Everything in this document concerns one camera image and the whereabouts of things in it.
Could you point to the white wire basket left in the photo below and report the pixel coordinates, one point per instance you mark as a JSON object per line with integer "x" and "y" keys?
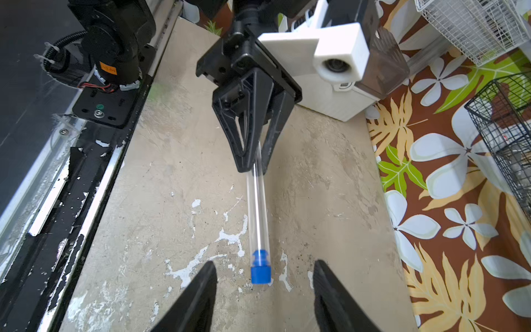
{"x": 481, "y": 30}

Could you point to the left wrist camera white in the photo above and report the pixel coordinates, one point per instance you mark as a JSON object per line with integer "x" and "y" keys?
{"x": 338, "y": 54}

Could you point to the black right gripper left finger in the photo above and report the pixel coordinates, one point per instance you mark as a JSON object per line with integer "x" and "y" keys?
{"x": 193, "y": 310}

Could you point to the black wire basket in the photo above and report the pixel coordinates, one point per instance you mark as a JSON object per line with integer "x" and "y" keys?
{"x": 501, "y": 113}

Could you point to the aluminium frame rail left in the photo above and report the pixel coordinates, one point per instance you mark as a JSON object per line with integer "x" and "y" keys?
{"x": 428, "y": 54}

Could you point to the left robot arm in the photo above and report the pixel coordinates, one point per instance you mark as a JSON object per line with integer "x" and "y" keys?
{"x": 326, "y": 14}

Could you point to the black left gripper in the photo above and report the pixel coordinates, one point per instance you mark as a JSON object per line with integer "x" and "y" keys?
{"x": 235, "y": 63}

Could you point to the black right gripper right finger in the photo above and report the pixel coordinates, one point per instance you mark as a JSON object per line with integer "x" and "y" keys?
{"x": 335, "y": 309}

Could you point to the blue stopper front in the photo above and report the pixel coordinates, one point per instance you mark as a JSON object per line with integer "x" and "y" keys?
{"x": 260, "y": 270}

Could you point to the brown lid storage box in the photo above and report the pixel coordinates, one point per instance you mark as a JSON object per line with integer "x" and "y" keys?
{"x": 386, "y": 70}

